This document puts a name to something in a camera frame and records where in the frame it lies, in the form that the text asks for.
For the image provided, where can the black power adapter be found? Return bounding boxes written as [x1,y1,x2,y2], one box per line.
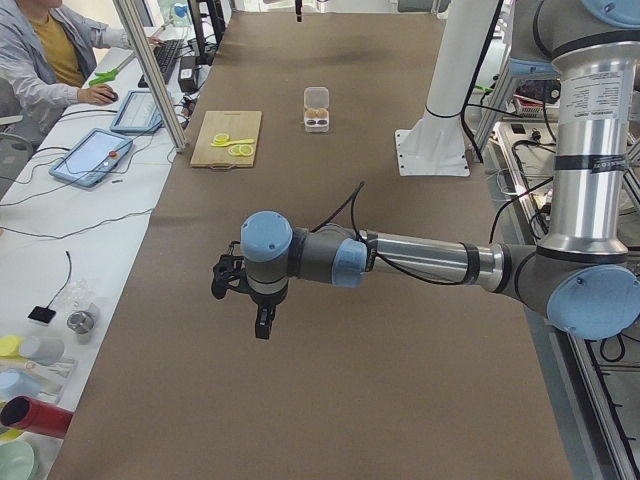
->
[178,56,199,93]

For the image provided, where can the light blue cup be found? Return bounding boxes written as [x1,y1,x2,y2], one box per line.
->
[0,369,41,401]

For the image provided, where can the black keyboard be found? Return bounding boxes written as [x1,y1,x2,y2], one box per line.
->
[153,39,183,84]

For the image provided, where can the near teach pendant tablet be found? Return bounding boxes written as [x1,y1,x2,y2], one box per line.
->
[49,128,133,188]

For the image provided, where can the small steel cup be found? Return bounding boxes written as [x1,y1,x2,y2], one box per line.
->
[66,310,96,345]

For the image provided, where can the yellow cup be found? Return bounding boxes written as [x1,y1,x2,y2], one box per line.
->
[0,335,24,358]

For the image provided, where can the wooden cutting board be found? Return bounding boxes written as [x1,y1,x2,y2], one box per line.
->
[190,111,262,170]

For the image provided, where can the person hand on mouse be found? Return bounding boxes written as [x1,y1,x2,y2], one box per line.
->
[77,84,118,105]

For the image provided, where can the yellow lemon slice right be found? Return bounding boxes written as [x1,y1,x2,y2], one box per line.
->
[227,144,255,157]

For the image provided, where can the teach pendant tablet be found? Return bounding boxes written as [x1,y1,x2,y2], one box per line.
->
[49,128,133,188]
[110,90,162,135]

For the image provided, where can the far teach pendant tablet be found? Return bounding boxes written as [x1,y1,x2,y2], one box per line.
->
[110,90,162,135]

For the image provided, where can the seated person grey jacket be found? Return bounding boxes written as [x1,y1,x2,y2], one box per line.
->
[1,1,132,135]

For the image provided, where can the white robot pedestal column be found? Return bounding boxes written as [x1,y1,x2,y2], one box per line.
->
[395,0,502,176]

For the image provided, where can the clear plastic egg box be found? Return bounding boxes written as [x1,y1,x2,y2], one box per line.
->
[303,86,330,133]

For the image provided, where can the green bowl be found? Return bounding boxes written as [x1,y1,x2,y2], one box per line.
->
[1,440,37,480]

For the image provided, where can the aluminium frame post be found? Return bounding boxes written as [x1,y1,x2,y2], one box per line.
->
[113,0,186,153]

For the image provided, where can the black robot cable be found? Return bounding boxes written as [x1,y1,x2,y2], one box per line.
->
[312,181,476,286]

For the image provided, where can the small black pad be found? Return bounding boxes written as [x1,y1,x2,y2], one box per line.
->
[27,306,56,325]

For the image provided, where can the grey cup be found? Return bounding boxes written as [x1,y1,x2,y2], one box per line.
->
[19,336,65,366]

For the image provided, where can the green handled tool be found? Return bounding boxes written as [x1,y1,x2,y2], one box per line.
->
[89,68,119,86]

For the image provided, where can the red cylinder bottle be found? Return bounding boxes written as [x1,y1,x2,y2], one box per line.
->
[1,396,74,439]

